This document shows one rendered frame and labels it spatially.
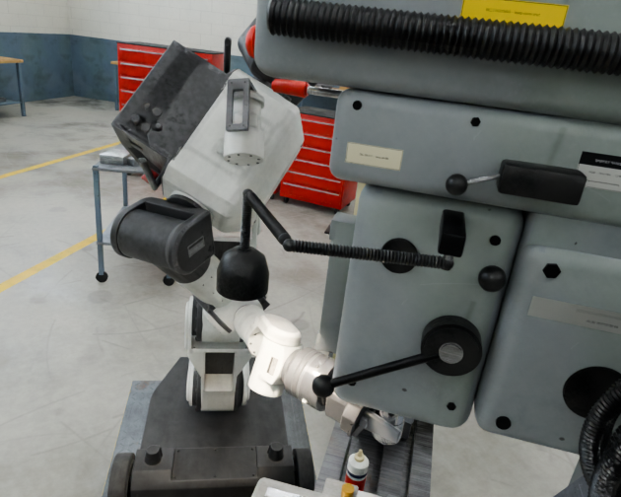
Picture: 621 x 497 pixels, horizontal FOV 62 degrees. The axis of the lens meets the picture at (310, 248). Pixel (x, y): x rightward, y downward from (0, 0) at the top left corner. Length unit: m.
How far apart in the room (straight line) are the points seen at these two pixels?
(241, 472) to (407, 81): 1.31
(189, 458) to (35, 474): 1.01
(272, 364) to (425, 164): 0.49
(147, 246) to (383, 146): 0.51
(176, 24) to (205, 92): 9.95
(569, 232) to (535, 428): 0.25
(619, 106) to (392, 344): 0.36
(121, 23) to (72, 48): 1.28
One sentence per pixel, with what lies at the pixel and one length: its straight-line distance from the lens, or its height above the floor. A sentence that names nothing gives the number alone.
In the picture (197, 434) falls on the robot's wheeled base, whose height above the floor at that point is 0.57.
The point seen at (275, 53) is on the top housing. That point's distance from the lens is 0.57.
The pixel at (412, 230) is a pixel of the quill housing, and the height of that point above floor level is 1.58.
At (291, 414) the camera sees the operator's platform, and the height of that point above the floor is 0.40.
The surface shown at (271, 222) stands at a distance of 0.56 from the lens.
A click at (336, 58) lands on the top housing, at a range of 0.55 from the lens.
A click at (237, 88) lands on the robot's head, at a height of 1.68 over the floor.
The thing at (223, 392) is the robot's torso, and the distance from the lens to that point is 1.67.
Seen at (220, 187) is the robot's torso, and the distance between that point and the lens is 0.94.
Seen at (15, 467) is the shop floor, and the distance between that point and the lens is 2.61.
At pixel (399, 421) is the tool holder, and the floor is 1.25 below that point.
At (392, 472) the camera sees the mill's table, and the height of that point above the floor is 0.93.
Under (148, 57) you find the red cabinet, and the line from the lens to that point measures 6.06.
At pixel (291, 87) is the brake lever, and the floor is 1.70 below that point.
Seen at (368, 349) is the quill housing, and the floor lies 1.41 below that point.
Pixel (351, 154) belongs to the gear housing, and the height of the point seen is 1.66.
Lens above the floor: 1.78
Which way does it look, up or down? 23 degrees down
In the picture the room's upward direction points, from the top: 7 degrees clockwise
